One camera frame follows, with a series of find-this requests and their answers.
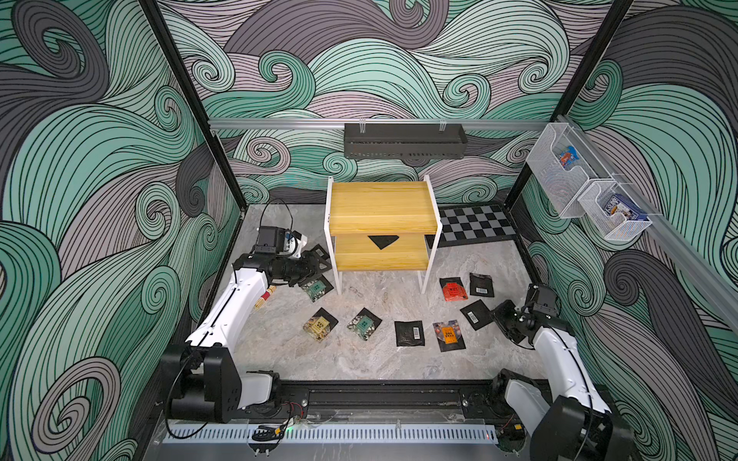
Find green jasmine tea bag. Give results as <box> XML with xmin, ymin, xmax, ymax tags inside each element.
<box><xmin>300</xmin><ymin>276</ymin><xmax>334</xmax><ymax>303</ymax></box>
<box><xmin>347</xmin><ymin>308</ymin><xmax>382</xmax><ymax>341</ymax></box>

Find yellow oolong tea bag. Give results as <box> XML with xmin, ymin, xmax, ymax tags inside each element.
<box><xmin>303</xmin><ymin>307</ymin><xmax>338</xmax><ymax>342</ymax></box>

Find green jasmine tea bag top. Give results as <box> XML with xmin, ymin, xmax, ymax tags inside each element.
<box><xmin>347</xmin><ymin>308</ymin><xmax>382</xmax><ymax>341</ymax></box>

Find black orange tea bag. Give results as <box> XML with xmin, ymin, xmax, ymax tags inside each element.
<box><xmin>434</xmin><ymin>320</ymin><xmax>466</xmax><ymax>353</ymax></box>

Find red tea bag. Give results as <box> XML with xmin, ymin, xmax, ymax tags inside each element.
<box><xmin>439</xmin><ymin>277</ymin><xmax>468</xmax><ymax>302</ymax></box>

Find black tea bag barcode top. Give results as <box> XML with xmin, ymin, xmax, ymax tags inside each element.
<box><xmin>394</xmin><ymin>321</ymin><xmax>425</xmax><ymax>347</ymax></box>

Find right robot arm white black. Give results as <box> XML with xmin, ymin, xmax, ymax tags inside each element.
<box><xmin>490</xmin><ymin>284</ymin><xmax>634</xmax><ymax>460</ymax></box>

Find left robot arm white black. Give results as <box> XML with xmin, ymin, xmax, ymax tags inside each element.
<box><xmin>160</xmin><ymin>248</ymin><xmax>332</xmax><ymax>423</ymax></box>

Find red yellow small box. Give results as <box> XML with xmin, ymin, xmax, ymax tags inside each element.
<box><xmin>255</xmin><ymin>285</ymin><xmax>276</xmax><ymax>310</ymax></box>

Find checkerboard calibration mat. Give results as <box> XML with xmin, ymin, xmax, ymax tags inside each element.
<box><xmin>438</xmin><ymin>205</ymin><xmax>516</xmax><ymax>248</ymax></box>

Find blue white packet in bin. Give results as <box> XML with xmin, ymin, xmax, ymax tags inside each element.
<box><xmin>603</xmin><ymin>193</ymin><xmax>648</xmax><ymax>221</ymax></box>

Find blue red item in bin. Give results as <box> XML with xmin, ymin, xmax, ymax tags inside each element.
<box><xmin>557</xmin><ymin>145</ymin><xmax>580</xmax><ymax>170</ymax></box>

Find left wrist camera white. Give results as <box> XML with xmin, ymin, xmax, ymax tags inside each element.
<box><xmin>283</xmin><ymin>230</ymin><xmax>308</xmax><ymax>259</ymax></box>

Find black wall tray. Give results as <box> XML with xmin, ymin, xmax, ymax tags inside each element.
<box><xmin>343</xmin><ymin>122</ymin><xmax>468</xmax><ymax>165</ymax></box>

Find clear wall bin lower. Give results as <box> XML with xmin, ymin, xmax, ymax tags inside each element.
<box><xmin>578</xmin><ymin>180</ymin><xmax>652</xmax><ymax>242</ymax></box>

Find clear wall bin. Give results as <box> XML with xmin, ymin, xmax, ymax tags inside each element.
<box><xmin>527</xmin><ymin>123</ymin><xmax>596</xmax><ymax>219</ymax></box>
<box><xmin>578</xmin><ymin>180</ymin><xmax>652</xmax><ymax>242</ymax></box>

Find aluminium wall rail back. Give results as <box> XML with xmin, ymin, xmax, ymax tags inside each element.
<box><xmin>209</xmin><ymin>117</ymin><xmax>548</xmax><ymax>132</ymax></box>

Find aluminium wall rail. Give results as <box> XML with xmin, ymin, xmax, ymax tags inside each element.
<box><xmin>209</xmin><ymin>117</ymin><xmax>548</xmax><ymax>132</ymax></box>
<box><xmin>555</xmin><ymin>115</ymin><xmax>737</xmax><ymax>333</ymax></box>

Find white slotted cable duct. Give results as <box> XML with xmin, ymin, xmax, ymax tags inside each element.
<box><xmin>184</xmin><ymin>424</ymin><xmax>498</xmax><ymax>445</ymax></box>

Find clear wall bin upper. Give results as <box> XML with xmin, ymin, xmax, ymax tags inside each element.
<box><xmin>527</xmin><ymin>123</ymin><xmax>596</xmax><ymax>219</ymax></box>

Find aluminium wall rail right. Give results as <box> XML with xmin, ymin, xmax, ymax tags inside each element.
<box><xmin>555</xmin><ymin>115</ymin><xmax>737</xmax><ymax>333</ymax></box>

